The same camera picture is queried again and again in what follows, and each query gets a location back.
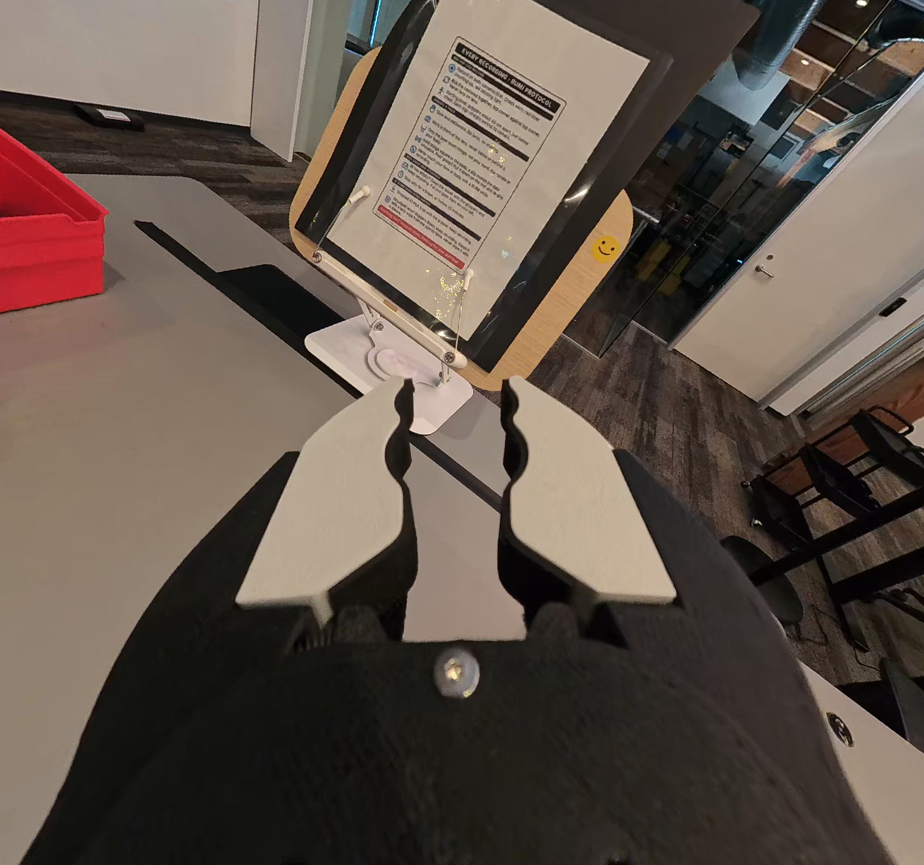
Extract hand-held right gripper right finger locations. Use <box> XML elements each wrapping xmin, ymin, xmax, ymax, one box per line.
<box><xmin>500</xmin><ymin>376</ymin><xmax>678</xmax><ymax>624</ymax></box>

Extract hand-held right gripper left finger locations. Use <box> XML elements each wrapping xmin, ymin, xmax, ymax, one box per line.
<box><xmin>236</xmin><ymin>377</ymin><xmax>420</xmax><ymax>626</ymax></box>

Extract wooden book stand white base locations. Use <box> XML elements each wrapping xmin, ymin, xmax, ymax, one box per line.
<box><xmin>290</xmin><ymin>45</ymin><xmax>635</xmax><ymax>436</ymax></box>

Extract black round stool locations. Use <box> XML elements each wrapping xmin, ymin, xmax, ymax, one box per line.
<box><xmin>722</xmin><ymin>536</ymin><xmax>806</xmax><ymax>624</ymax></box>

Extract black chair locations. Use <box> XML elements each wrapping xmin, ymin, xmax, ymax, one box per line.
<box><xmin>751</xmin><ymin>406</ymin><xmax>924</xmax><ymax>653</ymax></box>

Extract red plastic bin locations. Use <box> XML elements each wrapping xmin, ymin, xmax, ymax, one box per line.
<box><xmin>0</xmin><ymin>129</ymin><xmax>109</xmax><ymax>313</ymax></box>

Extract white printed instruction sheet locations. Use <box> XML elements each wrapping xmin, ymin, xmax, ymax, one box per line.
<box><xmin>318</xmin><ymin>0</ymin><xmax>651</xmax><ymax>346</ymax></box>

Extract black flat device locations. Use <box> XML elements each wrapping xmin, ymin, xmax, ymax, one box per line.
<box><xmin>74</xmin><ymin>104</ymin><xmax>145</xmax><ymax>133</ymax></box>

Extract white document stand with sheet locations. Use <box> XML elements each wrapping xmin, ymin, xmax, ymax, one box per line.
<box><xmin>295</xmin><ymin>0</ymin><xmax>762</xmax><ymax>375</ymax></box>

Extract white door with handle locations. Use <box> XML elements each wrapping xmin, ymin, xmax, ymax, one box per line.
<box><xmin>671</xmin><ymin>107</ymin><xmax>924</xmax><ymax>407</ymax></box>

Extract grey ventilation duct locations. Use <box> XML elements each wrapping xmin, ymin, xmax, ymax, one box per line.
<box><xmin>736</xmin><ymin>0</ymin><xmax>856</xmax><ymax>93</ymax></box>

